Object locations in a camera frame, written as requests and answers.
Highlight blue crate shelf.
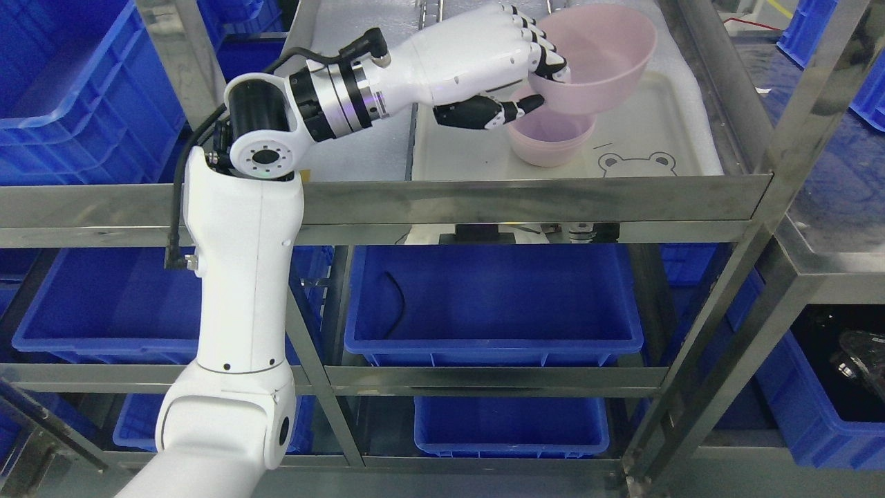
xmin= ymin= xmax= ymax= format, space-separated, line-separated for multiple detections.
xmin=413 ymin=396 xmax=611 ymax=459
xmin=12 ymin=246 xmax=333 ymax=365
xmin=344 ymin=245 xmax=644 ymax=367

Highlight blue crate bottom shelf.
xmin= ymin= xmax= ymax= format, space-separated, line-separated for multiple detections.
xmin=413 ymin=396 xmax=611 ymax=459

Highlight white foam mat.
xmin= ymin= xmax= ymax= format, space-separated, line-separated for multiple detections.
xmin=301 ymin=1 xmax=712 ymax=182

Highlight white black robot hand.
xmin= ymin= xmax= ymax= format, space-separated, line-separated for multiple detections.
xmin=364 ymin=3 xmax=571 ymax=130

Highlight stacked pink bowls on shelf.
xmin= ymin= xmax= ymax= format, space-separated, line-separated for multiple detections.
xmin=505 ymin=107 xmax=597 ymax=167

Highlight blue crate with helmet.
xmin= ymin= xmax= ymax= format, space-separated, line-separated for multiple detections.
xmin=755 ymin=304 xmax=884 ymax=472

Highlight pink bowl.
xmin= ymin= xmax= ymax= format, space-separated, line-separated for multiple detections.
xmin=528 ymin=3 xmax=658 ymax=116

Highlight beige bear tray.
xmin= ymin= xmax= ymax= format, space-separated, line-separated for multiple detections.
xmin=411 ymin=72 xmax=723 ymax=182

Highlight large blue crate upper left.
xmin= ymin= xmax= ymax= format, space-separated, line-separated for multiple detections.
xmin=1 ymin=1 xmax=185 ymax=186

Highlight black helmet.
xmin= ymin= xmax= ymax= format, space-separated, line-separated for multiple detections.
xmin=829 ymin=330 xmax=884 ymax=397

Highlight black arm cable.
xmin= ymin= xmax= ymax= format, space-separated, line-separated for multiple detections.
xmin=163 ymin=28 xmax=392 ymax=271

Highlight steel shelf rack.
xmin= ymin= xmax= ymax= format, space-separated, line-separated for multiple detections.
xmin=0 ymin=0 xmax=885 ymax=498

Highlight blue crate left shelf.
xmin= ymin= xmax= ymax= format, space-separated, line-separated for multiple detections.
xmin=12 ymin=246 xmax=333 ymax=365

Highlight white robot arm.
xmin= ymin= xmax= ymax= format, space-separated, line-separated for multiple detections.
xmin=119 ymin=59 xmax=389 ymax=497

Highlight blue crate middle shelf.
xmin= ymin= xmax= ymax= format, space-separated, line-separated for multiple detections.
xmin=344 ymin=245 xmax=644 ymax=367

